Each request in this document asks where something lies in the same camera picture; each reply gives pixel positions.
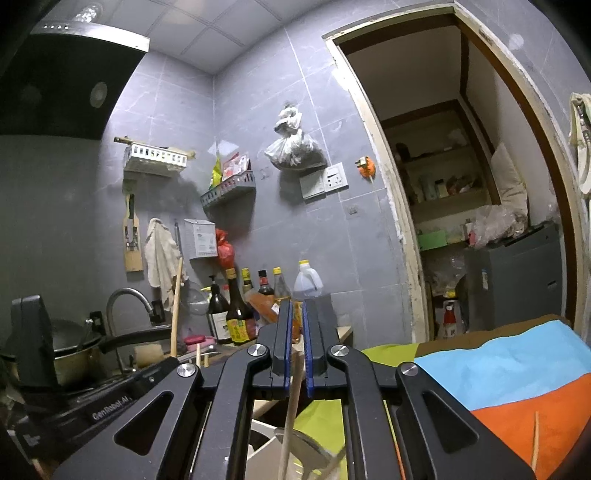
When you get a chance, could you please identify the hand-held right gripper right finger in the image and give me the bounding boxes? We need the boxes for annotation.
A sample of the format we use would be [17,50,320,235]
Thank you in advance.
[302,295,536,480]

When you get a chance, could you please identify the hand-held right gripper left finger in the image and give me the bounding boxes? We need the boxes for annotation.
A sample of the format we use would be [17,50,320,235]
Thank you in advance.
[52,300,294,480]

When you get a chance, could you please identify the metal spoon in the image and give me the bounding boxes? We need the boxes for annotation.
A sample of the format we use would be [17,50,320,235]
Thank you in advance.
[293,429,334,480]

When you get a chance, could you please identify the white plastic utensil basket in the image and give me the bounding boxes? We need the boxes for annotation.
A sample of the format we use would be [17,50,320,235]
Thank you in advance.
[247,406,346,480]

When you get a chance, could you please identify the orange brown packet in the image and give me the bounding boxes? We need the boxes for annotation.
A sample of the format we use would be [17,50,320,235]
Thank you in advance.
[244,290,283,325]

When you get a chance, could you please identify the dark bottle yellow label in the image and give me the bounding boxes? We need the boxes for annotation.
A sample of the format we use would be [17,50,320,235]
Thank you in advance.
[225,267,256,346]

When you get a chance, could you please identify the small bottle yellow cap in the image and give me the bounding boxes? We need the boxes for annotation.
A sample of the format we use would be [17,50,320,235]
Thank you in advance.
[272,266,292,302]

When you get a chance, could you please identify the large oil jug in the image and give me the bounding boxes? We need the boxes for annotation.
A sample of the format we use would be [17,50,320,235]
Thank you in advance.
[293,259,324,299]

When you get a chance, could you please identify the dark bottle white label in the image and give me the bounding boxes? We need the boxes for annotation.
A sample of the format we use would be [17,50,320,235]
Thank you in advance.
[206,275,232,345]

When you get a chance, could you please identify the metal kitchen faucet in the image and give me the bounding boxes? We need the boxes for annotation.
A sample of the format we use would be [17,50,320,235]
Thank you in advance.
[106,287,166,371]

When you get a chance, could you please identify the red plastic bag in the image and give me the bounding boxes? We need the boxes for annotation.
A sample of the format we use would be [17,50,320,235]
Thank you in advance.
[215,229,235,271]

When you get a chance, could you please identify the red white packet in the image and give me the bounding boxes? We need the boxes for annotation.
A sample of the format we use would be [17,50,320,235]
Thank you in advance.
[436,297,465,339]

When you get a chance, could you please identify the white hanging dish towel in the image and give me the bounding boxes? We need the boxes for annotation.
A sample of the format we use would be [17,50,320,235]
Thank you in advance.
[144,217,188,301]

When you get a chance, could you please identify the green box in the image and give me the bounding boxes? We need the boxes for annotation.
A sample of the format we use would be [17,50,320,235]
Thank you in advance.
[417,230,448,253]

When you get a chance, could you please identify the wooden knife holder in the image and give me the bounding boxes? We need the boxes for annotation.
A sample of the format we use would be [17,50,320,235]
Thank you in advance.
[122,182,144,273]

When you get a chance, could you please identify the snack packets on rack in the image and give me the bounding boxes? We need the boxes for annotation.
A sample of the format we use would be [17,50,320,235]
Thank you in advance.
[209,154,253,190]

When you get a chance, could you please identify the hanging clear plastic bag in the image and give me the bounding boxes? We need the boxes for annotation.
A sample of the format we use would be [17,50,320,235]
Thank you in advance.
[263,104,328,171]

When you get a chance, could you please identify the colourful patchwork tablecloth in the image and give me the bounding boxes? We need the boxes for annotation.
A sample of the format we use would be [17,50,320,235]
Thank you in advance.
[295,314,591,480]

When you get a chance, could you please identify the grey cabinet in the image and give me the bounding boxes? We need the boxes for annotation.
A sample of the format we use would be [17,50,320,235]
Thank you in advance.
[464,221,567,334]

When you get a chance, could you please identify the crumpled clear plastic bag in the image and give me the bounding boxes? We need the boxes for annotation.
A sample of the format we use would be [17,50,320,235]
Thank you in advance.
[470,205,532,250]

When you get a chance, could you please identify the wooden storage shelf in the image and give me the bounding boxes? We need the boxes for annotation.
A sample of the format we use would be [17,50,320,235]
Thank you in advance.
[383,99,502,219]

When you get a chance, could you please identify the black range hood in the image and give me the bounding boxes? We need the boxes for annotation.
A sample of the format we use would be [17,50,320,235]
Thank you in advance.
[0,20,151,140]

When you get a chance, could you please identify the cream rubber glove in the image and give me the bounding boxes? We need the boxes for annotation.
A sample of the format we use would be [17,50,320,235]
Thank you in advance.
[568,92,591,199]

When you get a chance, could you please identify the black wok with handle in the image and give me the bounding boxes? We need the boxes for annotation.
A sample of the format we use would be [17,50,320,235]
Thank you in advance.
[0,323,172,389]

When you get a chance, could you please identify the white wall box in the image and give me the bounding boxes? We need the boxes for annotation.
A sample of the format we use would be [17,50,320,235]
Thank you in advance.
[184,219,218,260]

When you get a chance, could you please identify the wooden door frame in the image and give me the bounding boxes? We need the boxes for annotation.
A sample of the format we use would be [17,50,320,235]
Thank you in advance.
[322,11,591,343]

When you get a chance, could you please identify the grey wall switch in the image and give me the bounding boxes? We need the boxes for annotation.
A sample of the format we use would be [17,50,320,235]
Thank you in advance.
[298,172,327,200]

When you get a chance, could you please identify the grey wall shelf rack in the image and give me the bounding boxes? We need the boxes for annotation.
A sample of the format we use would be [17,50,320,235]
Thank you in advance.
[199,169,257,209]

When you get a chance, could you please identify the white wall socket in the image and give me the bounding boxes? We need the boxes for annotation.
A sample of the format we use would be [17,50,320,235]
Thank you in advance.
[322,162,348,193]

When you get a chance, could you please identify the white wall rack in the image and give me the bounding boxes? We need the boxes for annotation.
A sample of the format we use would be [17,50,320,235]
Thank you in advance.
[114,136,195,179]

